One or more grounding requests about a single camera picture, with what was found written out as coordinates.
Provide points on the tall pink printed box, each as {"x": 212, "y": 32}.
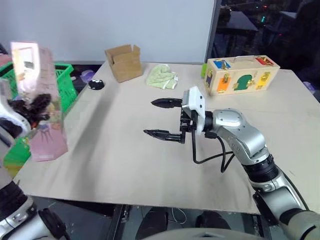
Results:
{"x": 47, "y": 75}

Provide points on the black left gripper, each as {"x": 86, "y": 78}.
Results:
{"x": 21, "y": 108}

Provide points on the open brown cardboard box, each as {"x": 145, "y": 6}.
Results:
{"x": 126, "y": 66}

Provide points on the light green folded towel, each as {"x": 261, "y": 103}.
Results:
{"x": 161, "y": 76}

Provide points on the dark rounded shape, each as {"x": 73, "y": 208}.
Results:
{"x": 155, "y": 220}

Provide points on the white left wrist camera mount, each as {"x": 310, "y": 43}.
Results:
{"x": 15, "y": 117}

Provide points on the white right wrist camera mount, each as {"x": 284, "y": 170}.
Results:
{"x": 197, "y": 105}

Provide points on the brown cardboard table sheet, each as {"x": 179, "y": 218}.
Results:
{"x": 140, "y": 162}

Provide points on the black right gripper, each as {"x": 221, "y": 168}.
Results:
{"x": 186, "y": 122}

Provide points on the pale purple object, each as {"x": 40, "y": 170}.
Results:
{"x": 309, "y": 86}

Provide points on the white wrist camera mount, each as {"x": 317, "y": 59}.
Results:
{"x": 197, "y": 105}
{"x": 15, "y": 117}

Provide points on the green plastic basket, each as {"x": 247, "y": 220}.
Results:
{"x": 66, "y": 85}

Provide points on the wooden latch puzzle box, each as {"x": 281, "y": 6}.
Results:
{"x": 240, "y": 77}

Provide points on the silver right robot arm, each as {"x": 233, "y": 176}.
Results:
{"x": 250, "y": 140}

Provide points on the small purple object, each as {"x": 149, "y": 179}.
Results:
{"x": 87, "y": 75}

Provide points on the black round spotted object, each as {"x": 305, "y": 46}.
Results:
{"x": 96, "y": 84}

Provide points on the grey robot torso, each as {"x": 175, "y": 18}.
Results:
{"x": 212, "y": 236}

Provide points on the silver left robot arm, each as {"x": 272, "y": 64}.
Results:
{"x": 17, "y": 215}

